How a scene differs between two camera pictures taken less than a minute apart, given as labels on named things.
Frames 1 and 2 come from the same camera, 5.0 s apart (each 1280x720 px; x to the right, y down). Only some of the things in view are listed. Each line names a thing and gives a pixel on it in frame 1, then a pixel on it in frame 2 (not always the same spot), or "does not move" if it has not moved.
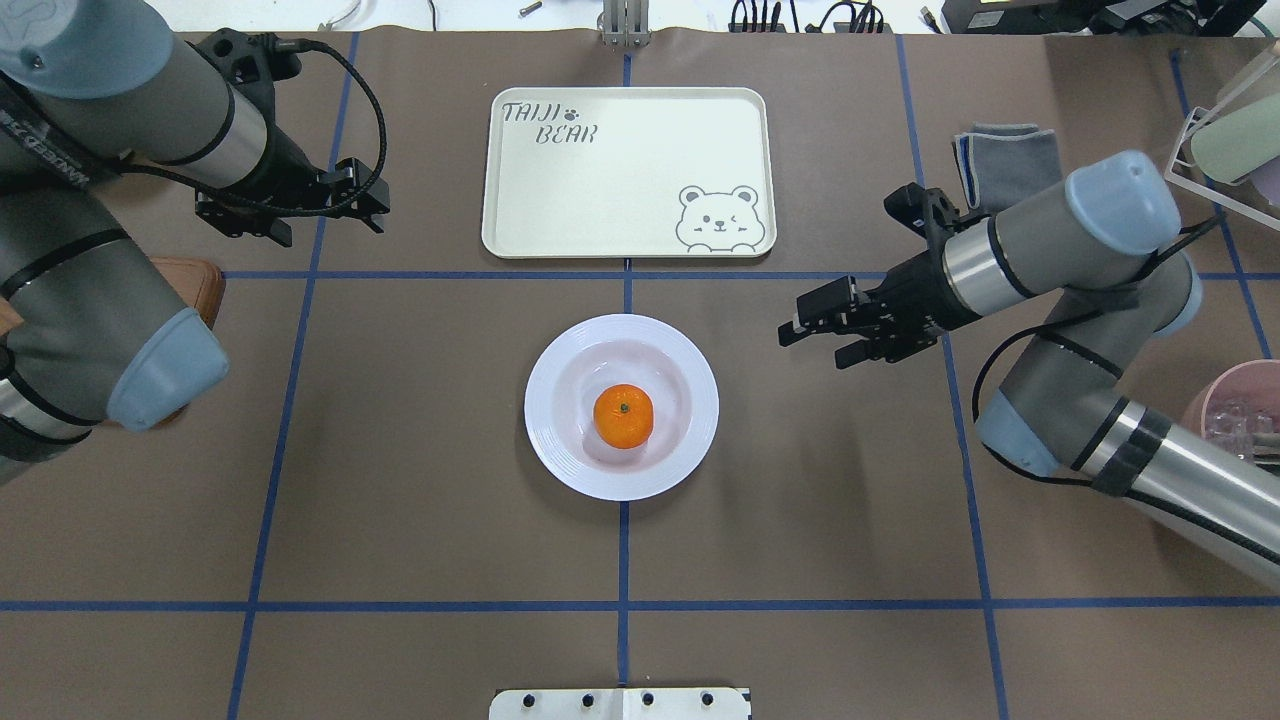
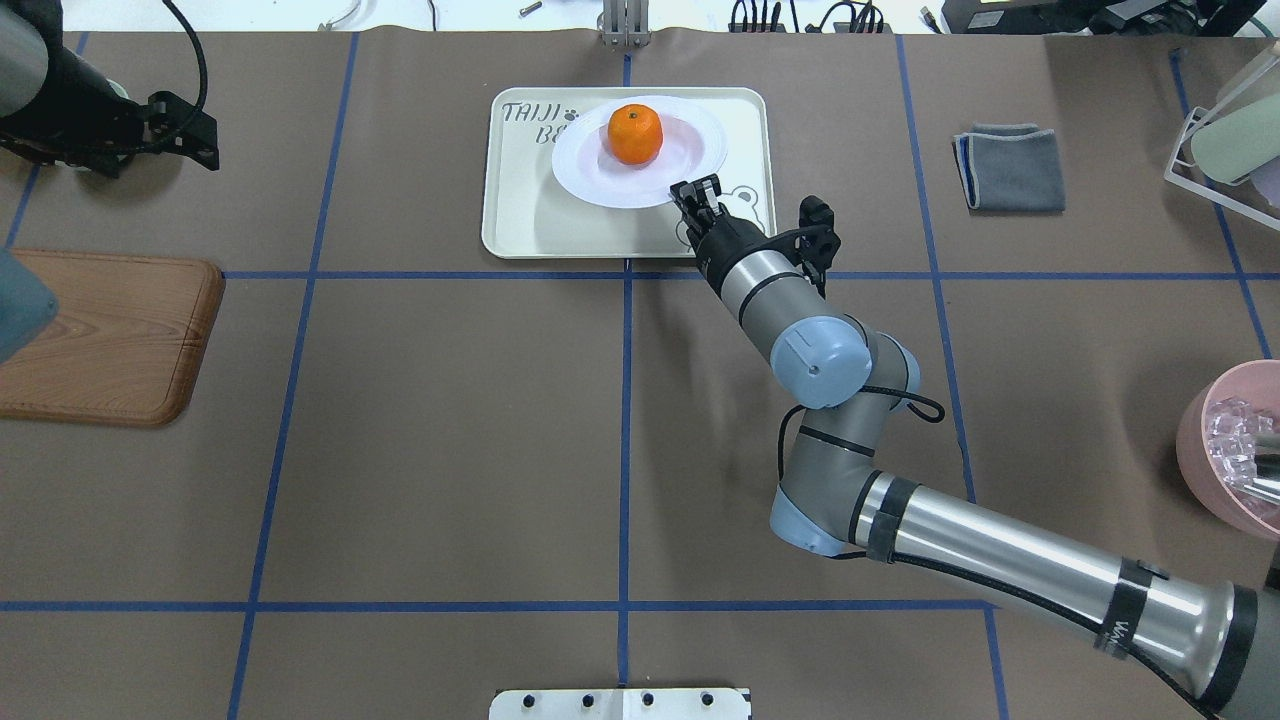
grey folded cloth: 1001,163 does not move
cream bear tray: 621,173 does not move
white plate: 580,365 → 693,146
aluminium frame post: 626,23 does not move
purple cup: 1266,179 does not move
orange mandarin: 623,416 → 635,134
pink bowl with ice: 1237,405 does not move
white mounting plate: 620,704 does not move
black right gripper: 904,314 → 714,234
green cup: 1240,141 does not move
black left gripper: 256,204 → 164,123
